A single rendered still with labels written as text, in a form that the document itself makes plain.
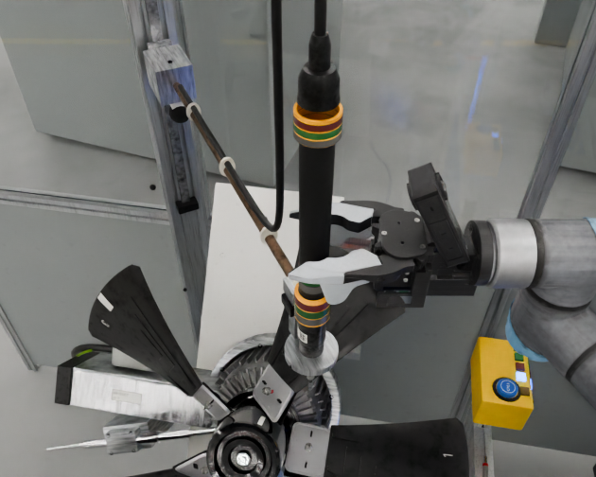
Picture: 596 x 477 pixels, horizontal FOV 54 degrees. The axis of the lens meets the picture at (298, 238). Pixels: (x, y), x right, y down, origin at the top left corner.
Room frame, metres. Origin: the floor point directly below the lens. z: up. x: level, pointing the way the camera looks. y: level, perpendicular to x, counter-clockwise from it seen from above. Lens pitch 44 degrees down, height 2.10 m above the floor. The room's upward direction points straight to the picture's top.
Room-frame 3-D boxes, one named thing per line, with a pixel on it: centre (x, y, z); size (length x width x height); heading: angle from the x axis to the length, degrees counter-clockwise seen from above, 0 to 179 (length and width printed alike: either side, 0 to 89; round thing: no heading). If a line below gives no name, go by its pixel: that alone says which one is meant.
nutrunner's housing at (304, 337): (0.44, -0.02, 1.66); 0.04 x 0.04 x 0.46
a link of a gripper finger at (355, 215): (0.48, -0.04, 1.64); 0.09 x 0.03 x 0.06; 69
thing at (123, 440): (0.51, 0.32, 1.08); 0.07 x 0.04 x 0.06; 90
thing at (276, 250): (0.72, 0.11, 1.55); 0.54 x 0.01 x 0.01; 25
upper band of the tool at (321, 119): (0.44, -0.02, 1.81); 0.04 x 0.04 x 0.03
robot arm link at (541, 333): (0.42, -0.30, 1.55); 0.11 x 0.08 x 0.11; 26
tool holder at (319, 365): (0.45, -0.01, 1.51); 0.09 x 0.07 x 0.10; 25
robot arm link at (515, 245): (0.44, -0.22, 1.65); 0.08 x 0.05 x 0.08; 0
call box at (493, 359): (0.66, -0.42, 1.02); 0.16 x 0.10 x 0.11; 170
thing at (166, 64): (1.01, 0.24, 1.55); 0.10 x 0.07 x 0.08; 25
